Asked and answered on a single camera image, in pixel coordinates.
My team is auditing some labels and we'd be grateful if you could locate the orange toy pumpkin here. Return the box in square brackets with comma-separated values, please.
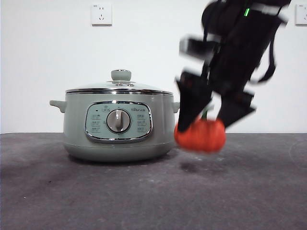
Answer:
[174, 106, 227, 152]

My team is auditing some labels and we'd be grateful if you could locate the glass lid with green knob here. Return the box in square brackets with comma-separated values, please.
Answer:
[65, 69, 174, 94]

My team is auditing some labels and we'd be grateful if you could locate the pale green electric pot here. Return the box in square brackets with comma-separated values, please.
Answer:
[49, 92, 180, 164]

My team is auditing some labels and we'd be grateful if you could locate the black cable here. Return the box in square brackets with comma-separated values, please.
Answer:
[250, 38, 276, 83]

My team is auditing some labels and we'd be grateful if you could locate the white wall socket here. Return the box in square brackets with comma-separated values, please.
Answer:
[295, 4, 307, 26]
[91, 4, 113, 26]

